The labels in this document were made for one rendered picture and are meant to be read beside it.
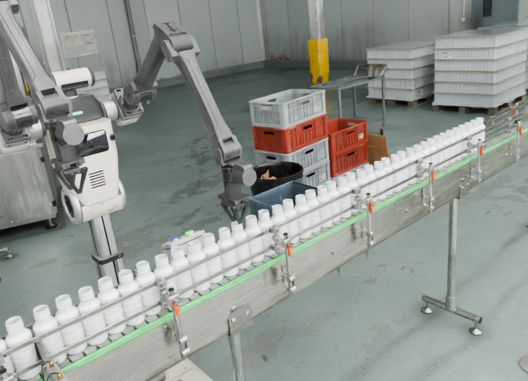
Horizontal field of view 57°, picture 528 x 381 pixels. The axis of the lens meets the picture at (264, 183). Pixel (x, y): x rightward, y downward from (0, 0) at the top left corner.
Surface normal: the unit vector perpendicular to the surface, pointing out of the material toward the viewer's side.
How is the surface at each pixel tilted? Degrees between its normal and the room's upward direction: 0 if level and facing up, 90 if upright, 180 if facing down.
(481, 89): 90
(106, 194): 90
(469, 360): 0
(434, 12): 90
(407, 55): 90
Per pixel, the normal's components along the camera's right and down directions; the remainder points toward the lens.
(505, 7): -0.75, 0.29
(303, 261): 0.65, 0.19
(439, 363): -0.11, -0.94
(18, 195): 0.39, 0.27
